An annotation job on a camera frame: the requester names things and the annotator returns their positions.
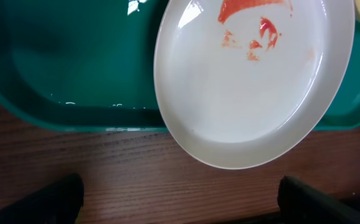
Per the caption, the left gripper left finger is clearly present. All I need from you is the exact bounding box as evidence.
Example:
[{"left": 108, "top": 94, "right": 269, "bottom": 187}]
[{"left": 0, "top": 174, "right": 84, "bottom": 224}]

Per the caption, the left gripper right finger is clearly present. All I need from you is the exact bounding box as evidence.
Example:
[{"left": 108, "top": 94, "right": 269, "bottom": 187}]
[{"left": 277, "top": 176, "right": 360, "bottom": 224}]

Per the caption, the teal plastic tray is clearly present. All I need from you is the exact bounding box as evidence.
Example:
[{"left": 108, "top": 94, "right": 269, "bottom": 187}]
[{"left": 0, "top": 1, "right": 360, "bottom": 132}]

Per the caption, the white plate front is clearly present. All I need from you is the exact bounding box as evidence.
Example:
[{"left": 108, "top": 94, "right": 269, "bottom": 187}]
[{"left": 154, "top": 0, "right": 355, "bottom": 169}]

